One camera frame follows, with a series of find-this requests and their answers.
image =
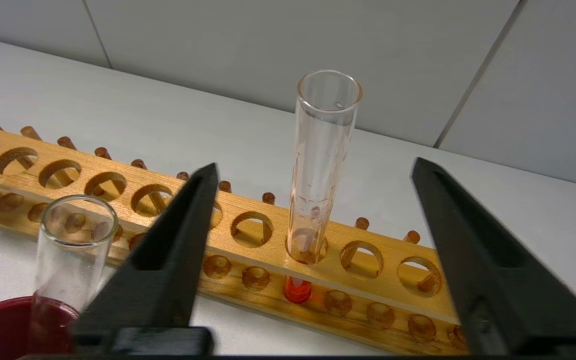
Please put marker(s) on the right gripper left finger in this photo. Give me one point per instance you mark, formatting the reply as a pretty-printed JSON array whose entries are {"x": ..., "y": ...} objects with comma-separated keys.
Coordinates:
[{"x": 158, "y": 285}]

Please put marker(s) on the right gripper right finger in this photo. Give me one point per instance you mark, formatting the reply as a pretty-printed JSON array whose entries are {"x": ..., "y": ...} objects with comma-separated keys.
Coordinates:
[{"x": 508, "y": 300}]

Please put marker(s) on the test tube with blue pigment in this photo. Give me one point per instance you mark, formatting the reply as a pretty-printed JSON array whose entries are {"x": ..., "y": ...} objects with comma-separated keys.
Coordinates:
[{"x": 75, "y": 270}]

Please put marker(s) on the test tube with red pigment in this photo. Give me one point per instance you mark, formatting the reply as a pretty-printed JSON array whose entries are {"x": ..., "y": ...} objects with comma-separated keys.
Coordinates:
[{"x": 298, "y": 292}]

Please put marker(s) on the wooden test tube rack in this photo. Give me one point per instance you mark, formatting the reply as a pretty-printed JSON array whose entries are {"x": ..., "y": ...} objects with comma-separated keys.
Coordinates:
[{"x": 390, "y": 250}]

